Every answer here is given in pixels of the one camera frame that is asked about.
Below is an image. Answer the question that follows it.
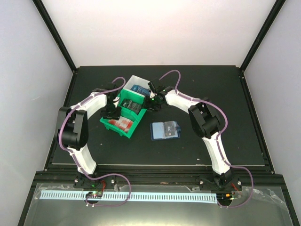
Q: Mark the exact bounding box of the green double card bin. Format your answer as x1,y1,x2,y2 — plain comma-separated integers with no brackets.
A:
100,89,146,138

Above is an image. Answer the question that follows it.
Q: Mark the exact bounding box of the blue leather card holder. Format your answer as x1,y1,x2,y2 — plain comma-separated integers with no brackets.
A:
150,121,181,141

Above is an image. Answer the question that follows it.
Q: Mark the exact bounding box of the white card bin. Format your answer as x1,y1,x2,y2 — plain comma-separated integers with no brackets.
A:
123,75,151,96

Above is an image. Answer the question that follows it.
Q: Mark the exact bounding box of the black vip credit card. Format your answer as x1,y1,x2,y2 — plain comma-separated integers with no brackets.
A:
163,121,178,138

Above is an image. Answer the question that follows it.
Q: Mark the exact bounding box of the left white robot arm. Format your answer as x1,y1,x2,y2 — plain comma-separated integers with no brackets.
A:
55,82,124,188

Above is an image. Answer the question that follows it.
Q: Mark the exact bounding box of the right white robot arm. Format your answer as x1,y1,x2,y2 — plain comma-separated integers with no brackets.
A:
144,80,233,190

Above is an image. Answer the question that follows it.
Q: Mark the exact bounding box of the red card stack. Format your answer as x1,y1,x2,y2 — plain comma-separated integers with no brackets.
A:
109,117,134,133

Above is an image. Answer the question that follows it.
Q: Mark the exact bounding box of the black card stack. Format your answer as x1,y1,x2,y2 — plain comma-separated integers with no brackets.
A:
121,99,142,114

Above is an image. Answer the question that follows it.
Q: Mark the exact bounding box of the blue card stack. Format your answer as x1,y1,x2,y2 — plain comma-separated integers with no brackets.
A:
130,85,150,96

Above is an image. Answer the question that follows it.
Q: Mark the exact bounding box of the left circuit board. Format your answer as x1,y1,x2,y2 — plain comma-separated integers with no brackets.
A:
86,191,103,199

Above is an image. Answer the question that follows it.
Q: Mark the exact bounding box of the circuit board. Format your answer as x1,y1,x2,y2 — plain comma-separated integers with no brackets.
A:
216,193,241,201
86,191,103,199

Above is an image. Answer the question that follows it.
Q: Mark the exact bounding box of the right circuit board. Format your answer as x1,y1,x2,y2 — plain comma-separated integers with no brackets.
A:
216,193,241,201

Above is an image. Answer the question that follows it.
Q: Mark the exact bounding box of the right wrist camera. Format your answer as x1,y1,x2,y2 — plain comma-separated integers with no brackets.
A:
150,91,157,99

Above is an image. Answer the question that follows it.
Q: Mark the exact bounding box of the left black frame post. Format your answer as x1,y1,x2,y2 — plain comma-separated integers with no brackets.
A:
33,0,77,73

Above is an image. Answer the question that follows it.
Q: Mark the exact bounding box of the black frame post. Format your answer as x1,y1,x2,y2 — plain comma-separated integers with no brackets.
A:
240,0,286,72
33,0,77,73

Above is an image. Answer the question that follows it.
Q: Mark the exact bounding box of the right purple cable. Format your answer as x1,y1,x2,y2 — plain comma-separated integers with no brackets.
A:
158,69,254,209

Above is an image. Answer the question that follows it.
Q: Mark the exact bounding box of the white slotted cable duct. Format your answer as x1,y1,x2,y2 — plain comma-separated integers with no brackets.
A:
40,190,217,204

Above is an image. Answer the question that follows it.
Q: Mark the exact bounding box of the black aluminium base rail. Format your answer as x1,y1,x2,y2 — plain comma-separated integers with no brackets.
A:
32,168,286,191

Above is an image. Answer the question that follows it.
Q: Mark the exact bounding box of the right black frame post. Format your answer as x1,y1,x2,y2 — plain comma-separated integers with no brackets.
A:
240,0,286,72

